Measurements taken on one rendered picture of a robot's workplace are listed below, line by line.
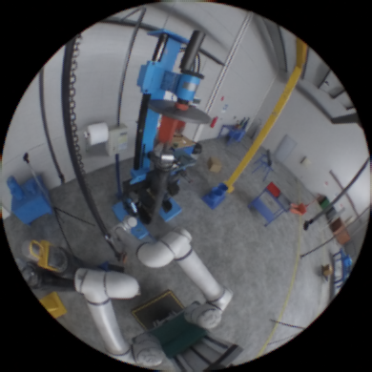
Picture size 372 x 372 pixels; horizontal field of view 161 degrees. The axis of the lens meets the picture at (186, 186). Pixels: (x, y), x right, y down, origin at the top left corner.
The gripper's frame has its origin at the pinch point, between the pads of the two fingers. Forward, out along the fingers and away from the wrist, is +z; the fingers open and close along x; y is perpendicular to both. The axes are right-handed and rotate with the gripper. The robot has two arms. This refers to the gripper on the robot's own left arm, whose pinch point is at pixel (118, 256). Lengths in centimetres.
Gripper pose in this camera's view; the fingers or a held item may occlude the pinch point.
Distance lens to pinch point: 111.7
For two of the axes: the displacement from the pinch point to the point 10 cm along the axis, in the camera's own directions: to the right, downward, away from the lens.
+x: -9.5, -2.0, -2.3
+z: -0.1, -7.2, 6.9
